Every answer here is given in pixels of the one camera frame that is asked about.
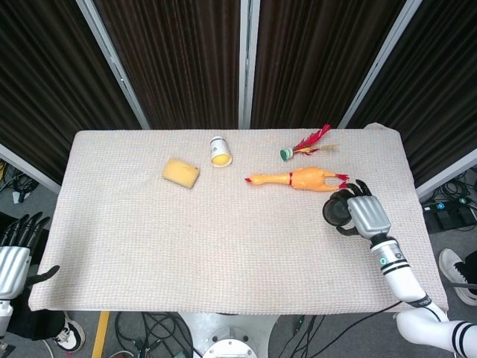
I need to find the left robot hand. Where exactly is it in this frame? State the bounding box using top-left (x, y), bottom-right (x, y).
top-left (0, 211), bottom-right (61, 301)

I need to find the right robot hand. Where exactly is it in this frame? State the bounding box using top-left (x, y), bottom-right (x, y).
top-left (336, 178), bottom-right (392, 241)

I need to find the black upturned bowl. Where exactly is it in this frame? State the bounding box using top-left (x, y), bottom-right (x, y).
top-left (322, 189), bottom-right (353, 229)

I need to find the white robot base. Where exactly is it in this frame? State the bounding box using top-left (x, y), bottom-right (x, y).
top-left (177, 311), bottom-right (285, 358)

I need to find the white paper cup yellow inside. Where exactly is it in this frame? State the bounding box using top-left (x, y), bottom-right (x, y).
top-left (209, 136), bottom-right (233, 169)

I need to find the black trouser leg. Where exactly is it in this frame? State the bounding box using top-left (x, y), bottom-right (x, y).
top-left (7, 286), bottom-right (66, 341)

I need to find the yellow rubber chicken toy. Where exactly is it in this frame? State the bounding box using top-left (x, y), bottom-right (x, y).
top-left (244, 166), bottom-right (350, 193)

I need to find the white black sneaker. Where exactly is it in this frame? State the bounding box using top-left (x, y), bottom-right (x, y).
top-left (438, 248), bottom-right (477, 307)
top-left (43, 311), bottom-right (86, 352)

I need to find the red feather shuttlecock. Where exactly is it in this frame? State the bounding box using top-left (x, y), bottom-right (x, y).
top-left (279, 124), bottom-right (338, 163)

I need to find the dark brown partition panel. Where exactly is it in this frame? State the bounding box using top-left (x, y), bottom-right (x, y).
top-left (250, 0), bottom-right (407, 131)
top-left (346, 0), bottom-right (477, 187)
top-left (0, 0), bottom-right (145, 186)
top-left (92, 0), bottom-right (242, 131)

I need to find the beige woven tablecloth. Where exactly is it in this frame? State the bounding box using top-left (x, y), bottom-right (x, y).
top-left (28, 125), bottom-right (449, 318)

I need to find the yellow green sponge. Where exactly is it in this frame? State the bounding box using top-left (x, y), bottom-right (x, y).
top-left (161, 157), bottom-right (201, 190)

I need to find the black cable bundle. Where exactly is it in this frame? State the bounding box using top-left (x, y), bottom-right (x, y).
top-left (111, 311), bottom-right (198, 358)
top-left (0, 158), bottom-right (38, 204)
top-left (420, 169), bottom-right (477, 210)

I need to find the white metal frame rail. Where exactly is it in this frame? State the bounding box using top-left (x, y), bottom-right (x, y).
top-left (0, 143), bottom-right (63, 195)
top-left (414, 147), bottom-right (477, 202)

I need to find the white metal frame post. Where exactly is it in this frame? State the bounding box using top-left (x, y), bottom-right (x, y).
top-left (247, 0), bottom-right (261, 130)
top-left (76, 0), bottom-right (151, 131)
top-left (238, 0), bottom-right (250, 130)
top-left (338, 0), bottom-right (424, 130)

